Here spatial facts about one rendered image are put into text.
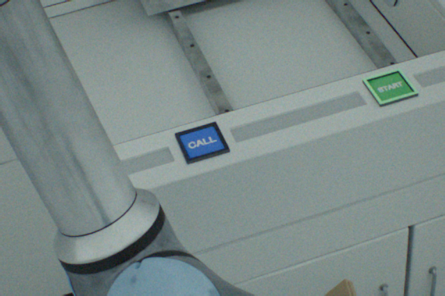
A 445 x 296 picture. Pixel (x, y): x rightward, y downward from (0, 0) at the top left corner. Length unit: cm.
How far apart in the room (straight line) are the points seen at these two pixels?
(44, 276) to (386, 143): 110
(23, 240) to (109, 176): 118
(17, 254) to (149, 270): 126
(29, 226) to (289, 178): 93
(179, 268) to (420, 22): 77
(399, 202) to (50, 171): 61
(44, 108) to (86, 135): 5
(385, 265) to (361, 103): 30
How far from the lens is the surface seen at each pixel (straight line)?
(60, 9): 171
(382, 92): 124
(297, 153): 118
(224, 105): 141
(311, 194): 125
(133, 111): 147
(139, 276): 85
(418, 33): 150
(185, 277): 81
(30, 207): 199
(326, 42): 156
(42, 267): 212
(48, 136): 85
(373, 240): 137
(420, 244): 143
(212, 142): 118
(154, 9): 161
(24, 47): 83
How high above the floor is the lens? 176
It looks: 43 degrees down
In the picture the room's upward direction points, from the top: 7 degrees counter-clockwise
